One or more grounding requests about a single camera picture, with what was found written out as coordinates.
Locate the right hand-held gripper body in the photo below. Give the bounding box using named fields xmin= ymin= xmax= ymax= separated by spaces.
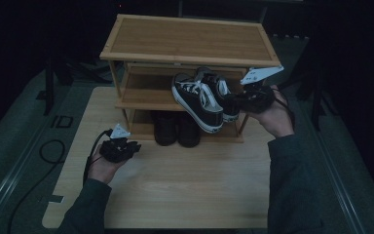
xmin=239 ymin=65 xmax=285 ymax=114

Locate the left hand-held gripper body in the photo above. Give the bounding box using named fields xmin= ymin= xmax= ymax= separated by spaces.
xmin=98 ymin=123 xmax=131 ymax=164

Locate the black and white sneaker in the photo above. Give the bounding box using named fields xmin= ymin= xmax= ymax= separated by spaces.
xmin=194 ymin=66 xmax=242 ymax=124
xmin=170 ymin=71 xmax=225 ymax=135

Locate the black shoe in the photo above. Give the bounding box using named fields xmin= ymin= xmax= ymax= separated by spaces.
xmin=153 ymin=111 xmax=178 ymax=147
xmin=177 ymin=111 xmax=202 ymax=149

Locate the wooden shoe rack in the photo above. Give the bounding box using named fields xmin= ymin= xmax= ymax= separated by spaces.
xmin=98 ymin=13 xmax=282 ymax=145

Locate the person's left hand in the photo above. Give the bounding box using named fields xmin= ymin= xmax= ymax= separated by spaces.
xmin=87 ymin=154 xmax=128 ymax=184

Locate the person's right hand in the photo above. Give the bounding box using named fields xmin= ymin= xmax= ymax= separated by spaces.
xmin=249 ymin=86 xmax=296 ymax=138

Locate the black metal stand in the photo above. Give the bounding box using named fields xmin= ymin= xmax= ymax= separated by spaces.
xmin=279 ymin=35 xmax=339 ymax=131
xmin=43 ymin=57 xmax=111 ymax=116

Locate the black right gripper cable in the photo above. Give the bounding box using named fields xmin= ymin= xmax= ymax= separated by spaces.
xmin=271 ymin=88 xmax=296 ymax=131

